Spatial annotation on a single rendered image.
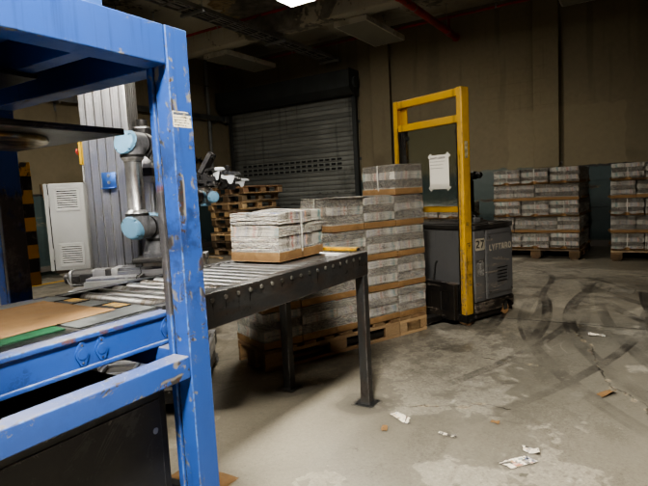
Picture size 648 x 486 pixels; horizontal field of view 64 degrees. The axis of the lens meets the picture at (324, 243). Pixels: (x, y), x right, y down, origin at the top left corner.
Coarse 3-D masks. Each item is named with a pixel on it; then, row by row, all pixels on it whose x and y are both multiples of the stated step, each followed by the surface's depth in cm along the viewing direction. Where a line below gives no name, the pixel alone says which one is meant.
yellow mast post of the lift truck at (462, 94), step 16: (464, 96) 394; (464, 112) 395; (464, 128) 396; (464, 144) 397; (464, 160) 398; (464, 176) 399; (464, 192) 400; (464, 208) 401; (464, 224) 402; (464, 240) 403; (464, 256) 405; (464, 272) 406; (464, 288) 408; (464, 304) 409
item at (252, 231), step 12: (240, 216) 244; (252, 216) 241; (264, 216) 237; (276, 216) 233; (288, 216) 240; (240, 228) 246; (252, 228) 243; (264, 228) 239; (276, 228) 235; (288, 228) 241; (240, 240) 247; (252, 240) 243; (264, 240) 239; (276, 240) 236; (288, 240) 242; (252, 252) 244; (264, 252) 240; (276, 252) 236
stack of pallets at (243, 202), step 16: (240, 192) 965; (256, 192) 993; (272, 192) 1046; (208, 208) 994; (224, 208) 979; (240, 208) 963; (256, 208) 996; (272, 208) 1055; (224, 224) 1020; (224, 240) 995
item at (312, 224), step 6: (264, 210) 270; (270, 210) 268; (276, 210) 265; (282, 210) 262; (288, 210) 257; (306, 210) 253; (312, 210) 258; (318, 210) 263; (306, 216) 253; (312, 216) 258; (318, 216) 263; (306, 222) 253; (312, 222) 259; (318, 222) 264; (306, 228) 253; (312, 228) 258; (318, 228) 263; (306, 234) 254; (312, 234) 260; (318, 234) 264; (306, 240) 254; (312, 240) 260; (318, 240) 264; (306, 246) 254
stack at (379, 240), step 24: (336, 240) 355; (360, 240) 367; (384, 240) 380; (384, 264) 381; (336, 288) 357; (312, 312) 346; (336, 312) 358; (384, 312) 383; (264, 336) 326; (336, 336) 402; (384, 336) 386; (240, 360) 356; (264, 360) 327; (312, 360) 348
